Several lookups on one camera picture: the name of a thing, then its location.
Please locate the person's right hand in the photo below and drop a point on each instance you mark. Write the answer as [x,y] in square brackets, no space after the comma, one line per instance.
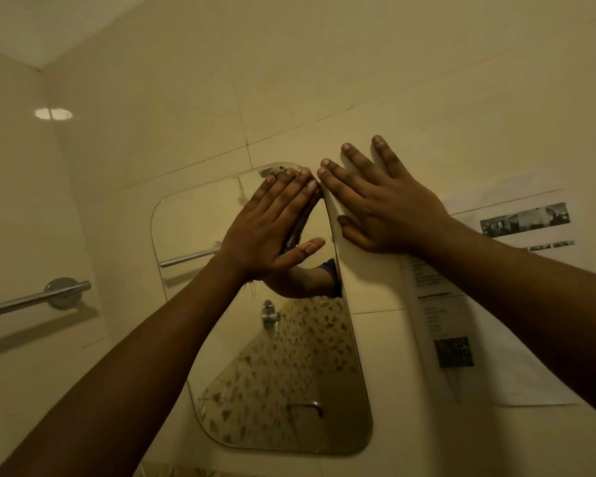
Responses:
[397,213]

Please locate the person's left hand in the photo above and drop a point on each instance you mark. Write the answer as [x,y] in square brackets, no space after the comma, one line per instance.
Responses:
[261,238]

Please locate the person's right thumb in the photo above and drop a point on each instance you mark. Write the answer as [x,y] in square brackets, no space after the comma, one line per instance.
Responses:
[353,231]

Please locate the person's left thumb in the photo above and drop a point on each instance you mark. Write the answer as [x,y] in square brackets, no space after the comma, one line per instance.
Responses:
[303,250]

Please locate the person's right middle finger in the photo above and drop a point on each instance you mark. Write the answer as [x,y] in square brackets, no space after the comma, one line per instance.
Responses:
[355,180]

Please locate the person's right little finger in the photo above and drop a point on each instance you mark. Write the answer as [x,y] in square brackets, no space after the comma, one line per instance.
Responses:
[391,161]

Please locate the person's left middle finger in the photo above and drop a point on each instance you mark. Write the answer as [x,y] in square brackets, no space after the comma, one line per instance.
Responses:
[289,198]

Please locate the person's left little finger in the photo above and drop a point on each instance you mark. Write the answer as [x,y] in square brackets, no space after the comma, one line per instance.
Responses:
[256,198]

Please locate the white printed paper sheet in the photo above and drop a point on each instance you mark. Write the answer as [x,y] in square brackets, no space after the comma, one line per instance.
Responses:
[496,352]

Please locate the person's left forearm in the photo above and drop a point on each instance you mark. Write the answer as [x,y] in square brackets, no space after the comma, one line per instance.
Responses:
[129,382]

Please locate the person's right forearm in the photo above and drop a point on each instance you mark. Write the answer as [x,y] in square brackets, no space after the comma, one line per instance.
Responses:
[536,302]

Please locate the chrome towel bar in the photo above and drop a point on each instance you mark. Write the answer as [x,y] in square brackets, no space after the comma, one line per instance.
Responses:
[59,292]

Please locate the frameless wall mirror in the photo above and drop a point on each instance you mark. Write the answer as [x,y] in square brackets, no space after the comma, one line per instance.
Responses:
[288,372]

